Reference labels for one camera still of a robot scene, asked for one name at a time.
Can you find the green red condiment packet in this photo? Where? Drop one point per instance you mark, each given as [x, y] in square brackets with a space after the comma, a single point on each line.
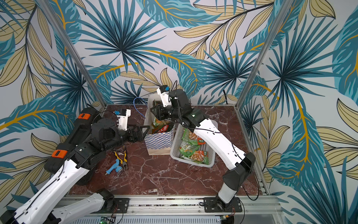
[162, 126]

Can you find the yellow black pliers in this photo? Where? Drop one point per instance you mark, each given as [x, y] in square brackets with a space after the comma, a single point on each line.
[122, 157]

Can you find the blue plastic tool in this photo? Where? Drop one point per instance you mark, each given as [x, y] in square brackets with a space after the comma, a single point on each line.
[115, 167]

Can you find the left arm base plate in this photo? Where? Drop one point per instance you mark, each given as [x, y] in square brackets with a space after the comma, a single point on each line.
[117, 205]

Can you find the white plastic basket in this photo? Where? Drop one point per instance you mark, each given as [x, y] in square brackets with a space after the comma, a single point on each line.
[175, 150]

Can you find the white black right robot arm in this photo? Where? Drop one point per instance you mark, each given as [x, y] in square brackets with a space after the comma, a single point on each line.
[175, 106]

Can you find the left aluminium corner post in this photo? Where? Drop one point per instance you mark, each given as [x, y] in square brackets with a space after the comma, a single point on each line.
[59, 24]

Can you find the blue checkered paper bag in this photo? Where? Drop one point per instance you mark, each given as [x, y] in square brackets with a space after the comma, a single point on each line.
[159, 143]

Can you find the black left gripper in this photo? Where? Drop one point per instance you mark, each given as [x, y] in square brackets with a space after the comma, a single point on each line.
[141, 136]

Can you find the green soup condiment packet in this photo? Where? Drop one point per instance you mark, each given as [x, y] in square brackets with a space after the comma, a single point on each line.
[193, 153]

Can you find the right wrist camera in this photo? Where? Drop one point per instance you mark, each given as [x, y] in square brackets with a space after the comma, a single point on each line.
[163, 92]

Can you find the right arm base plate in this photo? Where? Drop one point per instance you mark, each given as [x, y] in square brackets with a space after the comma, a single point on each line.
[215, 205]

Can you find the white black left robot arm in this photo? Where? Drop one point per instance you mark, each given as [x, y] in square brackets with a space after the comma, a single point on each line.
[104, 135]

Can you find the aluminium corner post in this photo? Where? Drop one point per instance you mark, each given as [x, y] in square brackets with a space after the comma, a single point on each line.
[265, 48]
[59, 24]

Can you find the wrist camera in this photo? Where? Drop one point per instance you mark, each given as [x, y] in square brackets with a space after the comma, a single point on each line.
[122, 118]
[163, 92]

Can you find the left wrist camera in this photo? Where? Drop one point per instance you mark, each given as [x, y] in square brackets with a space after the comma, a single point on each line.
[122, 118]

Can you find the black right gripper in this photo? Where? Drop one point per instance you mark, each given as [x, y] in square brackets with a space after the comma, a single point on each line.
[160, 112]

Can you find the aluminium front rail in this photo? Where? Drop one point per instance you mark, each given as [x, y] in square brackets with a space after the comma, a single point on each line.
[167, 208]

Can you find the right aluminium corner post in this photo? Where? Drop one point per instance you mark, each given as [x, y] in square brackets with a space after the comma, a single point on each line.
[265, 48]

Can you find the green noodle condiment packet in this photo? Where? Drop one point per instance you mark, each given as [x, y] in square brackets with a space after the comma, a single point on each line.
[192, 138]

